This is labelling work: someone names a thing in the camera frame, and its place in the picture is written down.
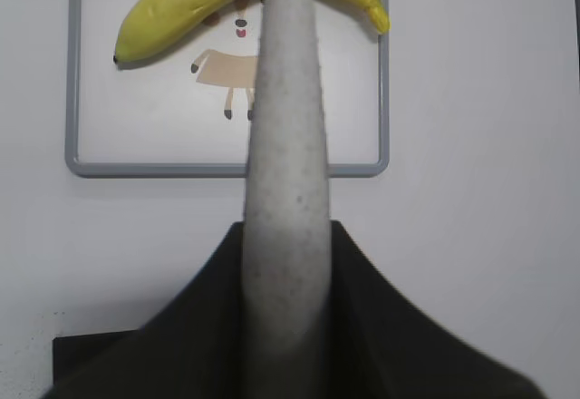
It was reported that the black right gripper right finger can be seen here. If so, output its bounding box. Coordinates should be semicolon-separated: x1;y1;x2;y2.
327;220;544;398

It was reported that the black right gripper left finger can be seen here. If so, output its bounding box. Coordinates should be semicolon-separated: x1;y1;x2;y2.
45;222;243;398

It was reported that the knife with white speckled handle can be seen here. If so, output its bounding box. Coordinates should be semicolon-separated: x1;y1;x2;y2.
241;0;334;341

